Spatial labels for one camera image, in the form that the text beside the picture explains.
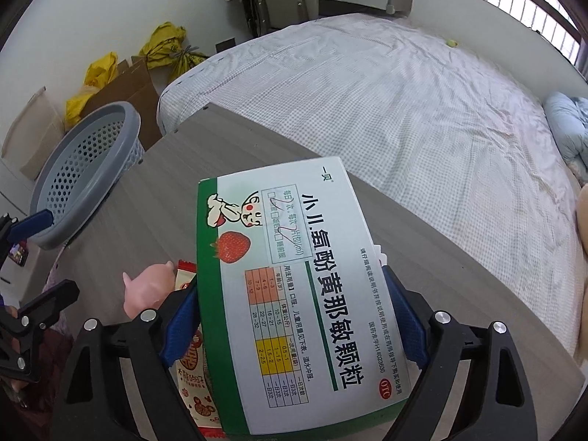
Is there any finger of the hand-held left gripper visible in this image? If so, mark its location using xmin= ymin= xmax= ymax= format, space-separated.
xmin=0 ymin=210 xmax=54 ymax=267
xmin=0 ymin=279 xmax=80 ymax=345

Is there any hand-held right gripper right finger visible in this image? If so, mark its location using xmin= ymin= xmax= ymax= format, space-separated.
xmin=381 ymin=264 xmax=538 ymax=441

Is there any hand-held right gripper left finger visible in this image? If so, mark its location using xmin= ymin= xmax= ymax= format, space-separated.
xmin=50 ymin=282 xmax=205 ymax=441

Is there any pink pig toy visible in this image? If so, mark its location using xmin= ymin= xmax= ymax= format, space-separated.
xmin=122 ymin=260 xmax=178 ymax=319

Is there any grey perforated plastic basket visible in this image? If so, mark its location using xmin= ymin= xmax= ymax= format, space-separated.
xmin=28 ymin=101 xmax=147 ymax=251

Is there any orange red snack packet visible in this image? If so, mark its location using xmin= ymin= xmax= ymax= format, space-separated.
xmin=173 ymin=259 xmax=228 ymax=429

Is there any white green medicine box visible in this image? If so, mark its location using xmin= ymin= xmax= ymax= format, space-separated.
xmin=197 ymin=156 xmax=412 ymax=437

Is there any purple fluffy blanket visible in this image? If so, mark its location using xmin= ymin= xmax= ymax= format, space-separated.
xmin=0 ymin=248 xmax=76 ymax=441

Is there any beige storage bin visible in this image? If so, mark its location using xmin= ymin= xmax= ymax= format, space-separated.
xmin=2 ymin=85 xmax=65 ymax=180

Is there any yellow plastic bag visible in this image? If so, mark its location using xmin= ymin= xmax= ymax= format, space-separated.
xmin=139 ymin=21 xmax=187 ymax=69
xmin=65 ymin=52 xmax=119 ymax=129

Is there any brown cardboard box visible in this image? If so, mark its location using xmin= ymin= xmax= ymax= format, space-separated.
xmin=82 ymin=56 xmax=162 ymax=150

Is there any bed with checked sheet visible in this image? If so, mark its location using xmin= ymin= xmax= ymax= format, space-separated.
xmin=157 ymin=14 xmax=588 ymax=368

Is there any tied yellow bag green print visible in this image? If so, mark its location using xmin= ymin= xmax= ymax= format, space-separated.
xmin=168 ymin=46 xmax=209 ymax=84

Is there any light blue pillow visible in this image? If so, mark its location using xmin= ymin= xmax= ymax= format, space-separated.
xmin=544 ymin=91 xmax=588 ymax=175

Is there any black fan stand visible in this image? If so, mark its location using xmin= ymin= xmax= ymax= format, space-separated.
xmin=239 ymin=0 xmax=260 ymax=37

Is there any dark framed window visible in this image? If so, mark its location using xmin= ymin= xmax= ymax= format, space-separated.
xmin=452 ymin=0 xmax=588 ymax=79

